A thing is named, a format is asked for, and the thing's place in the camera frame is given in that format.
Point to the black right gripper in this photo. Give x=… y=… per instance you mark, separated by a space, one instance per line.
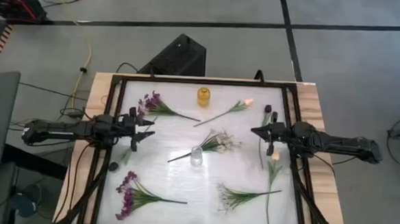
x=281 y=133

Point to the white artificial flower bunch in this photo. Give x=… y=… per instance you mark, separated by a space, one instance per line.
x=236 y=197
x=219 y=144

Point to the black metal table frame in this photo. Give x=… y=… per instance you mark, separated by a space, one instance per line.
x=201 y=81

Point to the black arched clamp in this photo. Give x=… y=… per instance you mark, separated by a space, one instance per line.
x=259 y=73

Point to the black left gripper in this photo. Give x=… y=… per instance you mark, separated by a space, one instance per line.
x=127 y=127

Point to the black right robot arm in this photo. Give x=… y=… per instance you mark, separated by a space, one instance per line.
x=339 y=144

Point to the clear glass vase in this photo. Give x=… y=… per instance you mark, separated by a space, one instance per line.
x=196 y=158

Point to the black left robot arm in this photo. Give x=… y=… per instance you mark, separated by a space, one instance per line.
x=65 y=129

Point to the dark headphones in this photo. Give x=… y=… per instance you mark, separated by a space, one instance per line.
x=23 y=204

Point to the peach artificial tulip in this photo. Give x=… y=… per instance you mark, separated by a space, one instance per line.
x=248 y=102
x=275 y=156

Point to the black floor beam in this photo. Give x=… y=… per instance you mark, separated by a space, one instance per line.
x=39 y=163

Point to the purple artificial flower bunch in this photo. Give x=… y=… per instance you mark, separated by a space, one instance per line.
x=128 y=197
x=154 y=104

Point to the amber glass vase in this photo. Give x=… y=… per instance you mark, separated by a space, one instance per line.
x=203 y=97

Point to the white glossy table sheet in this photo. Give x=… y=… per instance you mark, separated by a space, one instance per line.
x=182 y=193

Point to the black perforated box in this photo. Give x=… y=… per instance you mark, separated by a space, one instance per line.
x=179 y=57

